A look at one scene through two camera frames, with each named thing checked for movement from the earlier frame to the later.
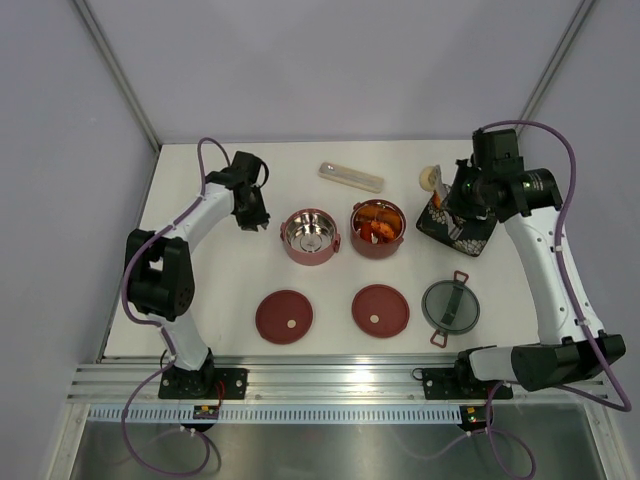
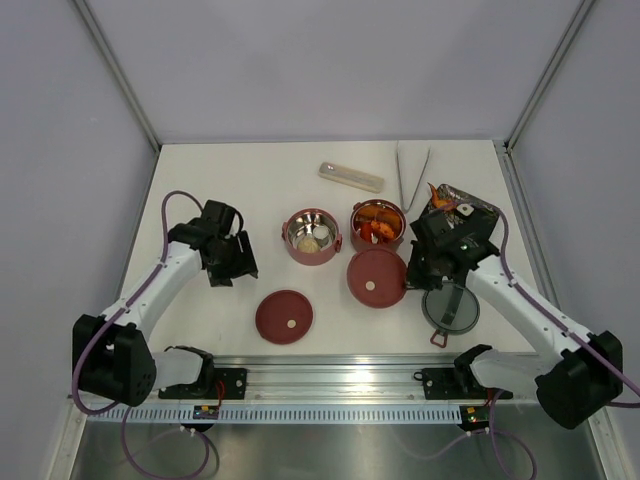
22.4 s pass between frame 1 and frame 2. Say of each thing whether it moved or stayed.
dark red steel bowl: stayed
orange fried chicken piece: stayed
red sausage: stayed
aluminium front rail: stayed
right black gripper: moved
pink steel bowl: stayed
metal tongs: moved
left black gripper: moved
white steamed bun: moved
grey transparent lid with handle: stayed
